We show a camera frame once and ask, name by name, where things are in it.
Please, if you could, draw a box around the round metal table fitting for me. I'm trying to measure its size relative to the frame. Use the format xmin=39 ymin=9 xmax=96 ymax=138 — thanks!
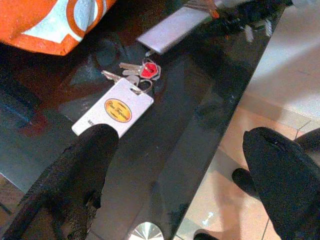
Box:
xmin=129 ymin=221 xmax=165 ymax=240

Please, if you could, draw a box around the white key tag yellow oval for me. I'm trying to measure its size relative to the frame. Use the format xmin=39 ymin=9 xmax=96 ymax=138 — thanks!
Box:
xmin=71 ymin=77 xmax=155 ymax=139

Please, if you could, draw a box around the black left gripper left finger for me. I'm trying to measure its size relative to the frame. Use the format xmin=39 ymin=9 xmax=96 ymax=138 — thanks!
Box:
xmin=2 ymin=123 xmax=119 ymax=240

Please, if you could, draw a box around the silver key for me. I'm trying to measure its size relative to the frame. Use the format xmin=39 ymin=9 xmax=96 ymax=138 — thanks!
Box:
xmin=119 ymin=62 xmax=144 ymax=72
xmin=101 ymin=69 xmax=140 ymax=87

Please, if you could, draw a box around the orange and white bag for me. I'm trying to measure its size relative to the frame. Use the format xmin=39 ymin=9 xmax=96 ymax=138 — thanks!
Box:
xmin=0 ymin=0 xmax=118 ymax=57

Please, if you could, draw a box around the red-headed key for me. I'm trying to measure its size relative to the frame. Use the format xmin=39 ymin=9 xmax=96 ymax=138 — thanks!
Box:
xmin=123 ymin=58 xmax=162 ymax=81

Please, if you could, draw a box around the flat silver-white box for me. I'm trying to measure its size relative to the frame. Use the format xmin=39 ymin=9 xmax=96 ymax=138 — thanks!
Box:
xmin=136 ymin=0 xmax=226 ymax=56

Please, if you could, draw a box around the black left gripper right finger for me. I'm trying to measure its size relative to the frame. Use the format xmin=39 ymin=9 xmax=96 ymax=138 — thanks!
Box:
xmin=231 ymin=126 xmax=320 ymax=240

